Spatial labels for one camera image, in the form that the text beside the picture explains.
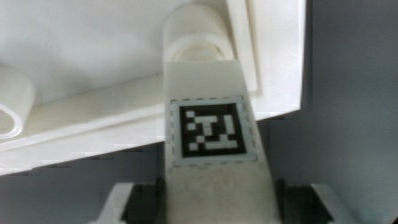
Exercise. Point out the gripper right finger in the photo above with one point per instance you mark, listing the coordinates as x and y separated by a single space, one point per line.
309 204

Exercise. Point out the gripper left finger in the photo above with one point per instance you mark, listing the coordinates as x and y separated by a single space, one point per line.
129 205

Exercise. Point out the white leg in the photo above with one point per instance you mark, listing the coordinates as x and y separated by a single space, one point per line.
218 186

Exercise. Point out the white square tabletop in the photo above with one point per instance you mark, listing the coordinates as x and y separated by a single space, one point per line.
83 46

